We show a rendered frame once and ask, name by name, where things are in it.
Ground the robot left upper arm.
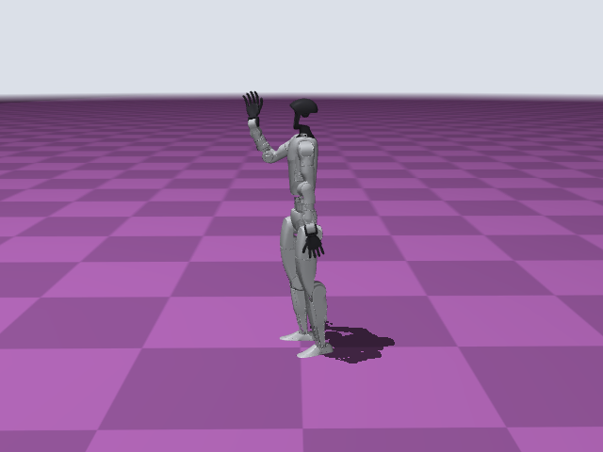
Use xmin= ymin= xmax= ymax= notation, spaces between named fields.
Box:
xmin=297 ymin=141 xmax=315 ymax=196

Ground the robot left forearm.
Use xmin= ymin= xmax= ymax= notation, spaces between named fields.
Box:
xmin=301 ymin=184 xmax=316 ymax=234

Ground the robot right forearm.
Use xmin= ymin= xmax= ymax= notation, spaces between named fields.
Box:
xmin=248 ymin=119 xmax=272 ymax=153

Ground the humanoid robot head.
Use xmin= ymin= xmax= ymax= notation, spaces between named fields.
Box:
xmin=290 ymin=99 xmax=318 ymax=138

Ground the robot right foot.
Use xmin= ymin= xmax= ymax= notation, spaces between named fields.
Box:
xmin=280 ymin=331 xmax=315 ymax=341

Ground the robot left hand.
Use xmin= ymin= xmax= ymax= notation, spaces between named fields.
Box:
xmin=302 ymin=223 xmax=324 ymax=258

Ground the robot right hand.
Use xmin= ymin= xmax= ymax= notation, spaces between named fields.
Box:
xmin=243 ymin=91 xmax=263 ymax=127

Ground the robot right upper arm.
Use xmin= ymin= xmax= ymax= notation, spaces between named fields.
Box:
xmin=262 ymin=134 xmax=298 ymax=163

